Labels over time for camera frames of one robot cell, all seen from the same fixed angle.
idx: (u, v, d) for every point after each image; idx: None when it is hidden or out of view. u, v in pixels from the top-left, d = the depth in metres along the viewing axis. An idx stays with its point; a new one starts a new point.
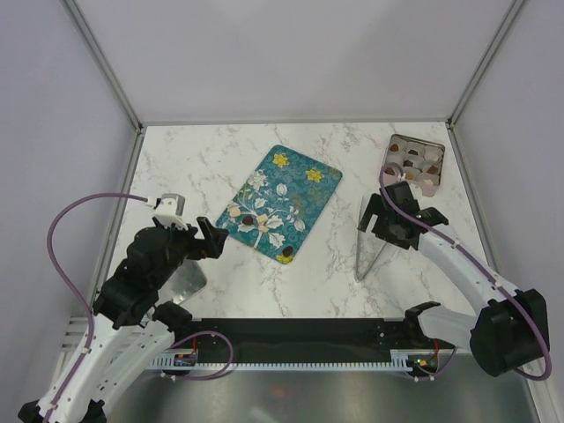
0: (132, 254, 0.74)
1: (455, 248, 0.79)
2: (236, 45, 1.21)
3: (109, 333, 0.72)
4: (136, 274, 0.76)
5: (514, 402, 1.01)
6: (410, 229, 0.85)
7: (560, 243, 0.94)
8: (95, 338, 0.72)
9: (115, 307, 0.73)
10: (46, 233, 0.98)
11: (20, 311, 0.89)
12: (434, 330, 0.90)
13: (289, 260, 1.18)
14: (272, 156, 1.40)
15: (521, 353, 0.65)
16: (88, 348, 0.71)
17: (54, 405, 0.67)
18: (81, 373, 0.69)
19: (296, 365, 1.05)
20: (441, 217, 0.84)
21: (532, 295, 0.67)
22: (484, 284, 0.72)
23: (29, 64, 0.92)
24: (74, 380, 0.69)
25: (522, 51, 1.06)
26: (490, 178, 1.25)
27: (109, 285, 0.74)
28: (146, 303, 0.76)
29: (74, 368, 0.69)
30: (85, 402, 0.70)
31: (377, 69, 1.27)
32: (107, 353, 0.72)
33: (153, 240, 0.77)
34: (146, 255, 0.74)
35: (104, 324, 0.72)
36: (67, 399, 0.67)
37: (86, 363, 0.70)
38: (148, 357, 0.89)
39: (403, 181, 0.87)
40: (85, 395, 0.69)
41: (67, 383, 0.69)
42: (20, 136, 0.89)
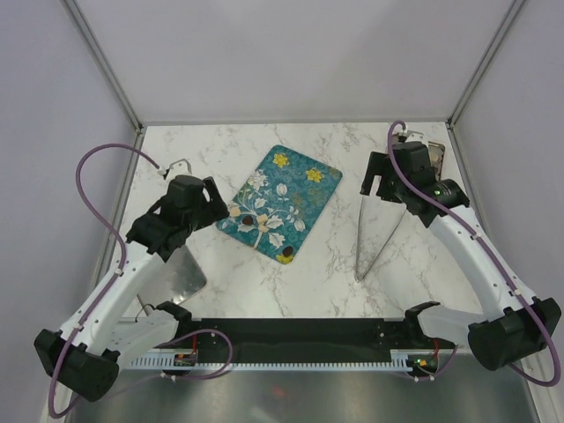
0: (174, 189, 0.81)
1: (474, 240, 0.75)
2: (236, 46, 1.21)
3: (144, 257, 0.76)
4: (171, 210, 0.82)
5: (514, 403, 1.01)
6: (425, 203, 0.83)
7: (560, 242, 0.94)
8: (129, 262, 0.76)
9: (148, 238, 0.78)
10: (44, 233, 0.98)
11: (21, 310, 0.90)
12: (434, 330, 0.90)
13: (288, 260, 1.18)
14: (272, 156, 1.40)
15: (521, 354, 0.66)
16: (122, 270, 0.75)
17: (80, 326, 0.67)
18: (110, 296, 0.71)
19: (296, 365, 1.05)
20: (462, 198, 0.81)
21: (549, 304, 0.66)
22: (501, 287, 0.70)
23: (30, 64, 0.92)
24: (101, 304, 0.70)
25: (523, 51, 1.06)
26: (490, 177, 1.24)
27: (144, 219, 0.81)
28: (176, 237, 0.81)
29: (103, 293, 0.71)
30: (110, 330, 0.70)
31: (377, 69, 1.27)
32: (137, 280, 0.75)
33: (189, 181, 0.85)
34: (186, 190, 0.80)
35: (136, 249, 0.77)
36: (95, 321, 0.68)
37: (117, 286, 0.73)
38: (159, 333, 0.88)
39: (421, 147, 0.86)
40: (110, 322, 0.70)
41: (95, 306, 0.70)
42: (20, 136, 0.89)
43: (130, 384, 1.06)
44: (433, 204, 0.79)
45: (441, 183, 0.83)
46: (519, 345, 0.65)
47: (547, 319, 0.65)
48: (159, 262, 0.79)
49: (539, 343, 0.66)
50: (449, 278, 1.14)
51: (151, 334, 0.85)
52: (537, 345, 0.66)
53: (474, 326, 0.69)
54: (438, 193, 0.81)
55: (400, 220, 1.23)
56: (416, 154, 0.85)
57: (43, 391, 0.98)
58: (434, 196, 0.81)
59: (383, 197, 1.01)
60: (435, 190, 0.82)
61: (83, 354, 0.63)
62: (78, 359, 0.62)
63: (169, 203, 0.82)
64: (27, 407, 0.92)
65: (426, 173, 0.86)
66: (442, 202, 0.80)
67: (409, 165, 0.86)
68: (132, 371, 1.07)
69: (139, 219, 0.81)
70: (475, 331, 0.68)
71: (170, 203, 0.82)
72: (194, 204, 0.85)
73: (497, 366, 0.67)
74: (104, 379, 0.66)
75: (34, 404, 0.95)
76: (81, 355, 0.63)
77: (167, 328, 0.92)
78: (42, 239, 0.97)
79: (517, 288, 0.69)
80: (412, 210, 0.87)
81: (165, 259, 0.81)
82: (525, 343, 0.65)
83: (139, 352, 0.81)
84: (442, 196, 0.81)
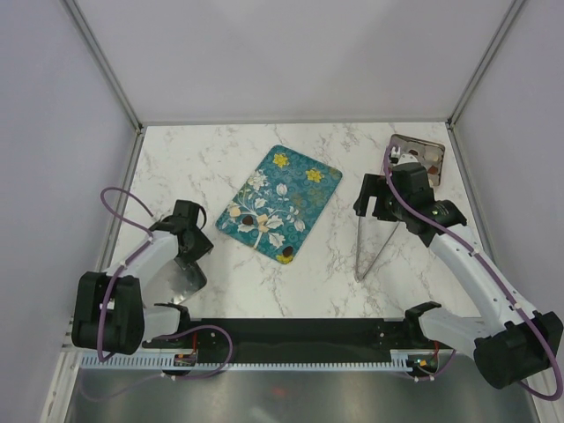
0: (180, 204, 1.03)
1: (472, 256, 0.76)
2: (236, 45, 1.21)
3: (166, 236, 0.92)
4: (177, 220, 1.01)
5: (515, 404, 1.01)
6: (422, 223, 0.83)
7: (559, 242, 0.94)
8: (156, 235, 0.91)
9: (167, 229, 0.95)
10: (43, 233, 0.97)
11: (21, 310, 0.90)
12: (434, 330, 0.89)
13: (289, 260, 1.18)
14: (272, 156, 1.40)
15: (528, 372, 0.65)
16: (152, 238, 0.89)
17: (125, 264, 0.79)
18: (145, 253, 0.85)
19: (296, 365, 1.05)
20: (459, 217, 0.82)
21: (551, 318, 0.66)
22: (501, 301, 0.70)
23: (28, 63, 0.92)
24: (139, 256, 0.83)
25: (523, 51, 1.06)
26: (490, 177, 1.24)
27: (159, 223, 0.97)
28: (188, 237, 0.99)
29: (139, 250, 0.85)
30: (142, 280, 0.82)
31: (377, 68, 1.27)
32: (164, 249, 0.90)
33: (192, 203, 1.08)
34: (190, 204, 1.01)
35: (160, 232, 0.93)
36: (136, 265, 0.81)
37: (152, 248, 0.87)
38: (170, 320, 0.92)
39: (421, 167, 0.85)
40: (144, 272, 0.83)
41: (135, 257, 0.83)
42: (18, 135, 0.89)
43: (130, 385, 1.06)
44: (431, 225, 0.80)
45: (439, 203, 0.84)
46: (524, 361, 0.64)
47: (550, 333, 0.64)
48: (170, 250, 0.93)
49: (545, 359, 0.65)
50: (449, 278, 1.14)
51: (159, 317, 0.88)
52: (542, 362, 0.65)
53: (479, 342, 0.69)
54: (436, 213, 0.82)
55: (397, 227, 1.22)
56: (415, 176, 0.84)
57: (43, 391, 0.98)
58: (433, 216, 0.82)
59: (378, 216, 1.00)
60: (434, 211, 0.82)
61: (127, 285, 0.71)
62: (125, 289, 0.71)
63: (176, 215, 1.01)
64: (27, 407, 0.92)
65: (426, 191, 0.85)
66: (440, 221, 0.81)
67: (408, 185, 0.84)
68: (132, 372, 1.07)
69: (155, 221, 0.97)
70: (479, 346, 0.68)
71: (177, 214, 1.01)
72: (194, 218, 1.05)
73: (504, 385, 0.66)
74: (136, 328, 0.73)
75: (34, 404, 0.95)
76: (127, 285, 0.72)
77: (170, 320, 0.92)
78: (41, 239, 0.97)
79: (518, 302, 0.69)
80: (411, 229, 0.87)
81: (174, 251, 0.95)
82: (530, 359, 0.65)
83: (148, 333, 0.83)
84: (441, 216, 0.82)
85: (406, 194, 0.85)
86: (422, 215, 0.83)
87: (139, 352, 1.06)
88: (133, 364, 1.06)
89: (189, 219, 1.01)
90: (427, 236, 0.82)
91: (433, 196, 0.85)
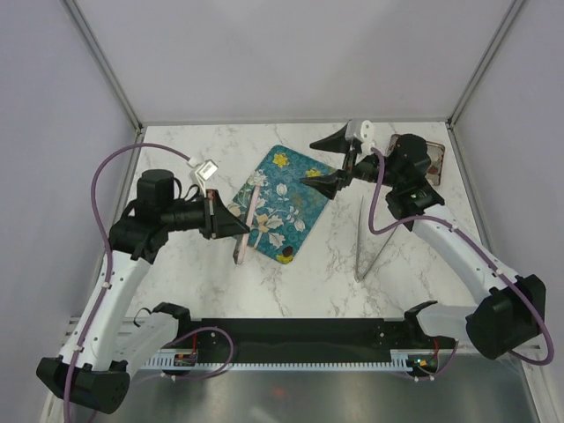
0: (142, 189, 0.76)
1: (453, 232, 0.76)
2: (236, 46, 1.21)
3: (129, 265, 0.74)
4: (144, 209, 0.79)
5: (514, 403, 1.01)
6: (403, 207, 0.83)
7: (559, 242, 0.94)
8: (115, 272, 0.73)
9: (129, 242, 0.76)
10: (41, 233, 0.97)
11: (20, 310, 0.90)
12: (431, 325, 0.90)
13: (289, 260, 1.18)
14: (272, 155, 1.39)
15: (519, 338, 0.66)
16: (109, 284, 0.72)
17: (79, 348, 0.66)
18: (105, 309, 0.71)
19: (296, 365, 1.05)
20: (437, 199, 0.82)
21: (532, 280, 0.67)
22: (484, 270, 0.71)
23: (30, 64, 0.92)
24: (95, 322, 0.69)
25: (522, 52, 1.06)
26: (490, 177, 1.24)
27: (121, 225, 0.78)
28: (160, 236, 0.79)
29: (96, 309, 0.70)
30: (110, 348, 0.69)
31: (378, 69, 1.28)
32: (128, 289, 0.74)
33: (162, 174, 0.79)
34: (152, 189, 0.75)
35: (121, 258, 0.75)
36: (93, 339, 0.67)
37: (108, 303, 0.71)
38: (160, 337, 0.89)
39: None
40: (110, 339, 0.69)
41: (90, 326, 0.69)
42: (20, 137, 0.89)
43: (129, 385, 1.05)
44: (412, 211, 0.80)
45: (419, 185, 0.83)
46: (513, 328, 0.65)
47: (532, 295, 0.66)
48: (145, 266, 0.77)
49: (535, 324, 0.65)
50: (449, 278, 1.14)
51: (155, 337, 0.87)
52: (532, 328, 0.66)
53: (470, 315, 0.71)
54: (415, 197, 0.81)
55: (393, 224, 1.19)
56: None
57: (42, 391, 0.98)
58: (411, 200, 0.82)
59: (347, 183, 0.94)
60: (411, 194, 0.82)
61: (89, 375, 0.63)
62: (88, 380, 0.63)
63: (142, 203, 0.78)
64: (26, 407, 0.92)
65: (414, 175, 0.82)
66: (419, 205, 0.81)
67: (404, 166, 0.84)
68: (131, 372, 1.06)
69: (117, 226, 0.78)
70: (471, 320, 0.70)
71: (143, 203, 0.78)
72: (169, 200, 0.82)
73: (498, 353, 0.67)
74: (116, 389, 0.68)
75: (33, 404, 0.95)
76: (89, 375, 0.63)
77: (168, 329, 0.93)
78: (42, 240, 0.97)
79: (500, 268, 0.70)
80: (389, 210, 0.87)
81: (151, 262, 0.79)
82: (519, 325, 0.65)
83: (146, 355, 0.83)
84: (420, 200, 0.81)
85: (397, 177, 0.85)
86: (403, 199, 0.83)
87: None
88: None
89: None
90: (408, 221, 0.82)
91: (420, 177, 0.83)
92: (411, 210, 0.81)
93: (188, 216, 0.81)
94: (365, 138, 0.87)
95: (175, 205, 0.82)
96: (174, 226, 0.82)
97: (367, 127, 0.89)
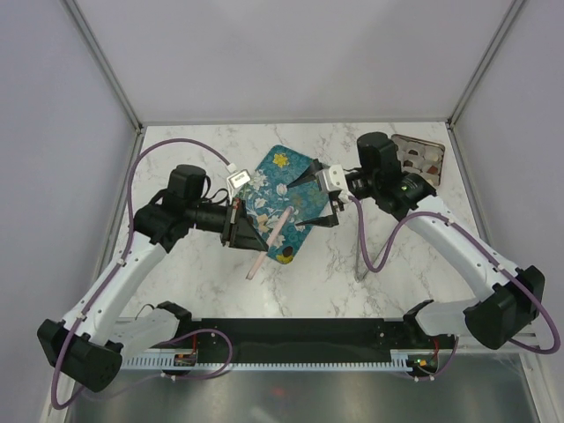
0: (174, 179, 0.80)
1: (449, 226, 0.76)
2: (236, 45, 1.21)
3: (147, 248, 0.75)
4: (172, 199, 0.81)
5: (514, 404, 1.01)
6: (396, 201, 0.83)
7: (559, 243, 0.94)
8: (131, 253, 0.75)
9: (152, 228, 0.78)
10: (41, 233, 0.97)
11: (20, 311, 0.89)
12: (430, 323, 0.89)
13: (289, 260, 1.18)
14: (272, 156, 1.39)
15: (518, 327, 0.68)
16: (124, 261, 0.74)
17: (82, 316, 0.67)
18: (115, 285, 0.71)
19: (296, 365, 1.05)
20: (428, 189, 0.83)
21: (532, 271, 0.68)
22: (485, 265, 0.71)
23: (29, 64, 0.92)
24: (102, 296, 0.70)
25: (522, 53, 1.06)
26: (490, 177, 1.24)
27: (145, 210, 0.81)
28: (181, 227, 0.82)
29: (106, 283, 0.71)
30: (110, 323, 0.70)
31: (378, 68, 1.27)
32: (140, 270, 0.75)
33: (196, 169, 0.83)
34: (186, 181, 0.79)
35: (142, 239, 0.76)
36: (98, 311, 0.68)
37: (120, 278, 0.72)
38: (158, 330, 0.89)
39: (389, 142, 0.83)
40: (113, 315, 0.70)
41: (97, 296, 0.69)
42: (20, 137, 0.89)
43: (130, 385, 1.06)
44: (403, 200, 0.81)
45: (406, 178, 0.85)
46: (515, 319, 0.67)
47: (534, 285, 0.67)
48: (162, 253, 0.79)
49: (532, 312, 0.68)
50: (449, 278, 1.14)
51: (152, 330, 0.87)
52: (530, 315, 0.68)
53: (468, 310, 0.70)
54: (405, 189, 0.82)
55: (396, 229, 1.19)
56: (384, 151, 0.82)
57: (42, 391, 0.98)
58: (402, 193, 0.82)
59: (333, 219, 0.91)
60: (403, 186, 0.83)
61: (86, 344, 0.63)
62: (83, 348, 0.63)
63: (171, 193, 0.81)
64: (27, 407, 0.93)
65: (394, 166, 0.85)
66: (410, 196, 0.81)
67: (376, 161, 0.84)
68: (131, 372, 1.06)
69: (143, 210, 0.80)
70: (471, 315, 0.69)
71: (172, 193, 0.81)
72: (197, 196, 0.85)
73: (500, 345, 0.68)
74: (108, 367, 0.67)
75: (34, 404, 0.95)
76: (85, 345, 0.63)
77: (168, 326, 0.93)
78: (41, 240, 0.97)
79: (500, 263, 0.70)
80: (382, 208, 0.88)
81: (168, 250, 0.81)
82: (520, 315, 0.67)
83: (141, 346, 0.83)
84: (411, 190, 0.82)
85: (374, 172, 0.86)
86: (392, 192, 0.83)
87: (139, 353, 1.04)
88: (133, 364, 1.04)
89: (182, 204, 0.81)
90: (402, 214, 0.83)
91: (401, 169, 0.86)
92: (402, 202, 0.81)
93: (209, 216, 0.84)
94: (341, 186, 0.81)
95: (202, 203, 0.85)
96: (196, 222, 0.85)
97: (336, 174, 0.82)
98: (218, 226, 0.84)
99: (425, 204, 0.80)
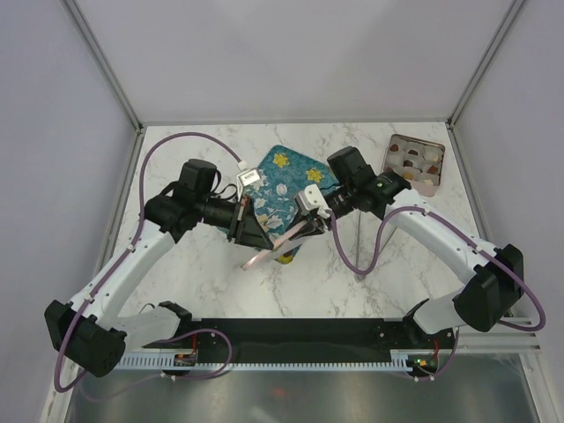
0: (186, 171, 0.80)
1: (426, 216, 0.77)
2: (237, 46, 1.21)
3: (156, 235, 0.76)
4: (182, 192, 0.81)
5: (514, 403, 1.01)
6: (374, 198, 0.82)
7: (559, 242, 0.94)
8: (141, 240, 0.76)
9: (160, 218, 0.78)
10: (41, 233, 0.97)
11: (20, 310, 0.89)
12: (427, 319, 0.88)
13: (289, 260, 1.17)
14: (272, 156, 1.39)
15: (505, 307, 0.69)
16: (134, 248, 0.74)
17: (90, 299, 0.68)
18: (122, 269, 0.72)
19: (296, 365, 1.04)
20: (404, 183, 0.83)
21: (510, 249, 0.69)
22: (464, 249, 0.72)
23: (28, 64, 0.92)
24: (110, 279, 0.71)
25: (522, 52, 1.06)
26: (491, 177, 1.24)
27: (156, 200, 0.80)
28: (189, 220, 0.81)
29: (115, 267, 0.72)
30: (117, 307, 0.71)
31: (378, 68, 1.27)
32: (150, 256, 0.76)
33: (208, 163, 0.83)
34: (199, 173, 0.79)
35: (152, 226, 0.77)
36: (105, 295, 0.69)
37: (128, 264, 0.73)
38: (159, 326, 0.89)
39: (352, 149, 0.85)
40: (120, 299, 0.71)
41: (105, 280, 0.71)
42: (19, 137, 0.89)
43: (130, 385, 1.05)
44: (381, 196, 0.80)
45: (382, 176, 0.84)
46: (499, 300, 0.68)
47: (514, 264, 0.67)
48: (170, 243, 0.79)
49: (517, 290, 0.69)
50: (449, 278, 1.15)
51: (154, 324, 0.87)
52: (515, 294, 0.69)
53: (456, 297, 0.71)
54: (382, 185, 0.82)
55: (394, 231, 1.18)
56: (350, 159, 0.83)
57: (42, 391, 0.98)
58: (378, 189, 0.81)
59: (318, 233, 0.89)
60: (379, 183, 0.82)
61: (92, 325, 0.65)
62: (90, 330, 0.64)
63: (182, 185, 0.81)
64: (27, 407, 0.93)
65: (367, 170, 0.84)
66: (387, 191, 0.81)
67: (346, 170, 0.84)
68: (131, 372, 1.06)
69: (154, 201, 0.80)
70: (458, 302, 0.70)
71: (182, 186, 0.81)
72: (207, 190, 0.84)
73: (491, 327, 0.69)
74: (112, 352, 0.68)
75: (33, 404, 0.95)
76: (91, 327, 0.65)
77: (169, 324, 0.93)
78: (41, 241, 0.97)
79: (478, 245, 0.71)
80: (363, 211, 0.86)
81: (176, 241, 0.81)
82: (504, 295, 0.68)
83: (142, 340, 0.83)
84: (387, 187, 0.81)
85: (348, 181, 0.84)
86: (368, 190, 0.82)
87: (139, 353, 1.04)
88: (133, 365, 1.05)
89: (194, 196, 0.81)
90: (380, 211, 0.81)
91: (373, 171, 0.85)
92: (380, 198, 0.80)
93: (218, 211, 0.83)
94: (318, 204, 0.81)
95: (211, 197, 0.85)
96: (204, 217, 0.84)
97: (311, 194, 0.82)
98: (226, 223, 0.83)
99: (402, 198, 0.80)
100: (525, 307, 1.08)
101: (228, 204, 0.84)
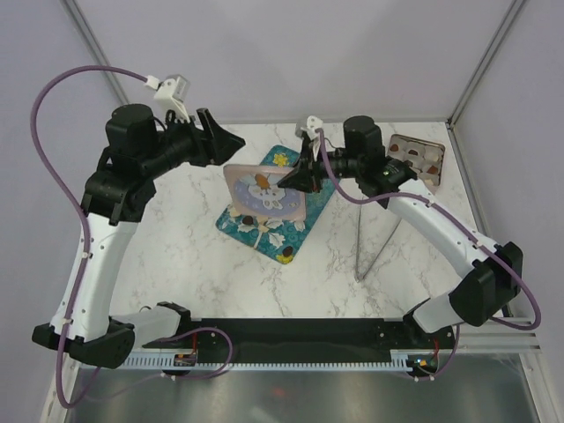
0: (112, 133, 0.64)
1: (430, 207, 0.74)
2: (237, 46, 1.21)
3: (107, 232, 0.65)
4: (122, 159, 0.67)
5: (513, 403, 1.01)
6: (376, 185, 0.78)
7: (559, 243, 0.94)
8: (93, 239, 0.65)
9: (107, 204, 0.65)
10: (40, 233, 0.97)
11: (20, 310, 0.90)
12: (427, 318, 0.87)
13: (289, 260, 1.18)
14: (272, 155, 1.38)
15: (500, 305, 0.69)
16: (89, 252, 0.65)
17: (69, 320, 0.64)
18: (89, 279, 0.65)
19: (296, 365, 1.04)
20: (411, 174, 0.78)
21: (511, 247, 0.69)
22: (464, 243, 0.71)
23: (28, 65, 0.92)
24: (80, 295, 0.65)
25: (522, 52, 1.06)
26: (491, 177, 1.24)
27: (95, 179, 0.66)
28: (143, 191, 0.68)
29: (79, 281, 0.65)
30: (102, 316, 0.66)
31: (377, 69, 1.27)
32: (112, 254, 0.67)
33: (137, 113, 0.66)
34: (129, 129, 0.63)
35: (100, 220, 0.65)
36: (82, 312, 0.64)
37: (91, 273, 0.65)
38: (164, 322, 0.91)
39: (374, 126, 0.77)
40: (100, 307, 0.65)
41: (76, 297, 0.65)
42: (19, 137, 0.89)
43: (130, 385, 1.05)
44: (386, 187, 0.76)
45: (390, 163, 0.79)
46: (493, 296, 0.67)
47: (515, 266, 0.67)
48: (131, 226, 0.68)
49: (514, 288, 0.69)
50: (449, 278, 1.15)
51: (159, 320, 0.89)
52: (511, 292, 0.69)
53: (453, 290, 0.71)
54: (388, 174, 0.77)
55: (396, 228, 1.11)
56: (370, 137, 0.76)
57: (42, 391, 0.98)
58: (384, 177, 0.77)
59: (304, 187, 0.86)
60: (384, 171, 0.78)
61: (81, 345, 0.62)
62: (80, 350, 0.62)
63: (116, 152, 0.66)
64: (27, 407, 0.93)
65: (380, 152, 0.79)
66: (393, 181, 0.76)
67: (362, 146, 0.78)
68: (131, 372, 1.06)
69: (92, 185, 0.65)
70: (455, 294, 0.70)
71: (117, 152, 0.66)
72: (151, 142, 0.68)
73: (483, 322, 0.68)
74: (117, 347, 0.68)
75: (33, 404, 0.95)
76: (81, 347, 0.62)
77: (173, 322, 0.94)
78: (40, 240, 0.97)
79: (479, 240, 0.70)
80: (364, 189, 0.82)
81: (138, 218, 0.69)
82: (500, 293, 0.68)
83: (149, 336, 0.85)
84: (393, 175, 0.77)
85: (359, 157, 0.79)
86: (374, 178, 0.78)
87: (138, 352, 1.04)
88: (132, 365, 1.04)
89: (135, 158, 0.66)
90: (382, 200, 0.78)
91: (384, 154, 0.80)
92: (384, 188, 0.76)
93: (177, 149, 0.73)
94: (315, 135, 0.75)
95: (160, 143, 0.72)
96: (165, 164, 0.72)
97: (314, 122, 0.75)
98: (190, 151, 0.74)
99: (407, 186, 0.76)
100: (524, 307, 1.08)
101: (180, 127, 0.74)
